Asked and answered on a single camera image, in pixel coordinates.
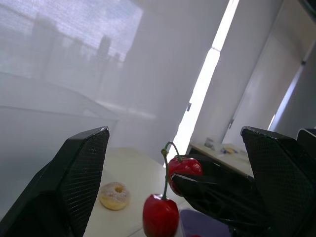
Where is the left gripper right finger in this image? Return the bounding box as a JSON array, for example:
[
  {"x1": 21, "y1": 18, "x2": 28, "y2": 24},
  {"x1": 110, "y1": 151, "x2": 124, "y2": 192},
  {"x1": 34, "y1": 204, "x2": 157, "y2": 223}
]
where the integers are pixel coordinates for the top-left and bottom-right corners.
[{"x1": 240, "y1": 126, "x2": 316, "y2": 237}]

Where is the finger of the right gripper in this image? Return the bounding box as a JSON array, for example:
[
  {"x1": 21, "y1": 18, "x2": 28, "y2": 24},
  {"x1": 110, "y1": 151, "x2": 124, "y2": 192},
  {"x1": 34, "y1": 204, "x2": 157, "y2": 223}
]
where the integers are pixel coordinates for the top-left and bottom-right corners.
[
  {"x1": 177, "y1": 154, "x2": 255, "y2": 185},
  {"x1": 171, "y1": 173, "x2": 270, "y2": 227}
]

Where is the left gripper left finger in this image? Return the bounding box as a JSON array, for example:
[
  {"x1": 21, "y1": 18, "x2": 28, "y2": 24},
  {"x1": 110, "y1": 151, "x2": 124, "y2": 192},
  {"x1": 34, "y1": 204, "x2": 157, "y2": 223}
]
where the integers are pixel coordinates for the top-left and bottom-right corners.
[{"x1": 0, "y1": 126, "x2": 110, "y2": 237}]

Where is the red cherry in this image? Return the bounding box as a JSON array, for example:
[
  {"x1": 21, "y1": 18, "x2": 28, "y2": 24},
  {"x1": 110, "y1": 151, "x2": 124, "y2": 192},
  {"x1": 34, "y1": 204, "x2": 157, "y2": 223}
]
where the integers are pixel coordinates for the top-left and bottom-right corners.
[
  {"x1": 142, "y1": 194, "x2": 180, "y2": 237},
  {"x1": 167, "y1": 156, "x2": 204, "y2": 196}
]

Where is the green cherry stem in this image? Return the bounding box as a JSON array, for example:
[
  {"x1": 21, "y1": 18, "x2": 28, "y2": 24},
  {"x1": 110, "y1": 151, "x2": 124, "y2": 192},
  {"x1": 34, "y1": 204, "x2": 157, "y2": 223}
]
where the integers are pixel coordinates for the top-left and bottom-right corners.
[{"x1": 160, "y1": 141, "x2": 184, "y2": 200}]

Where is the purple plastic container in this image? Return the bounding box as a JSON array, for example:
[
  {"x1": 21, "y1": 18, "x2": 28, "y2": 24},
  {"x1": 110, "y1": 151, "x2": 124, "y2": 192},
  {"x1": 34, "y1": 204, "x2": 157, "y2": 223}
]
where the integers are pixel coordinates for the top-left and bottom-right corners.
[{"x1": 179, "y1": 208, "x2": 235, "y2": 237}]

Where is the sugared toy donut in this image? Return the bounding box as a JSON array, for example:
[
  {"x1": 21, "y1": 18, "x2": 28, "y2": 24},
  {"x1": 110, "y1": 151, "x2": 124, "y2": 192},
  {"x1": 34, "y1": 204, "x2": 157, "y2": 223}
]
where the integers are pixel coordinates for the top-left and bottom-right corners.
[{"x1": 99, "y1": 182, "x2": 130, "y2": 211}]

